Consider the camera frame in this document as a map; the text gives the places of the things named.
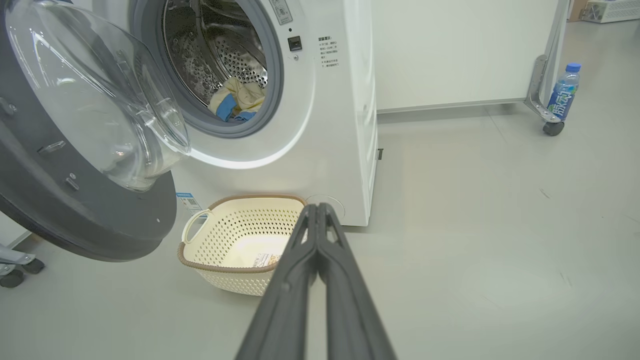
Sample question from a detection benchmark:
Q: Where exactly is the perforated steel washer drum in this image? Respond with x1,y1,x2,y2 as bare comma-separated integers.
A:
162,0,269,108

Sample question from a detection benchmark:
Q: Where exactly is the white front-load washing machine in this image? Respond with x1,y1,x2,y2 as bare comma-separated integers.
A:
75,0,380,228

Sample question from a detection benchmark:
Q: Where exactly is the blue capped drink bottle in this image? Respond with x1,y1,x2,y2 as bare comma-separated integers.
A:
546,62,582,122

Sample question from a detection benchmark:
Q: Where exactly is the blue energy label sticker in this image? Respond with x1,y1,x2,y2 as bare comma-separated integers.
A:
175,192,203,217

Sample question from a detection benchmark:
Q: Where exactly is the white partition panel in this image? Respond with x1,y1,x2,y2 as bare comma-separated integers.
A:
371,0,571,113

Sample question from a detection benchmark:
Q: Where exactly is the grey rubber door gasket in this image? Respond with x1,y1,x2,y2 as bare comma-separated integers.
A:
131,0,285,139

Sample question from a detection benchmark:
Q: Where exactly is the basket product label sticker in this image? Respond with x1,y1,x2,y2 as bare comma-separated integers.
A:
251,252,282,269

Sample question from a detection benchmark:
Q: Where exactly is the white printed box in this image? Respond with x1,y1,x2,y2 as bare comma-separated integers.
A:
582,0,640,24

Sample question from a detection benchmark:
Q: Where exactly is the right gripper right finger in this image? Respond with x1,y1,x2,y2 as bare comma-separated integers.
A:
316,202,398,360

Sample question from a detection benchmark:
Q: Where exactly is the cream yellow garment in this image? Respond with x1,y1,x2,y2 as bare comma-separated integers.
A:
220,76,266,113

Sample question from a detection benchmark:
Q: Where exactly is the cream garment with blue patches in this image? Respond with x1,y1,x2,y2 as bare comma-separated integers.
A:
207,90,258,123

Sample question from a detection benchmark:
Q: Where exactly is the black rimmed glass washer door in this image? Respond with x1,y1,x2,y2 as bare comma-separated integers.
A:
0,0,192,263

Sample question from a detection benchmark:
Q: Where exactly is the metal partition frame leg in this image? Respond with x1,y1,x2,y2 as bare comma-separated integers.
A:
0,243,36,276
524,0,571,124

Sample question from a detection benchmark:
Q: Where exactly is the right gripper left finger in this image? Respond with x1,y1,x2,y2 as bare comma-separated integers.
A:
235,203,321,360

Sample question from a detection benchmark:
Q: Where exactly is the grey warning label sticker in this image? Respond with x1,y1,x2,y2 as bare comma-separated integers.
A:
269,0,294,26

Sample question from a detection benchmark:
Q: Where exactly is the cream perforated laundry basket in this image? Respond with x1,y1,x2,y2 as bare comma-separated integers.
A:
177,194,308,297

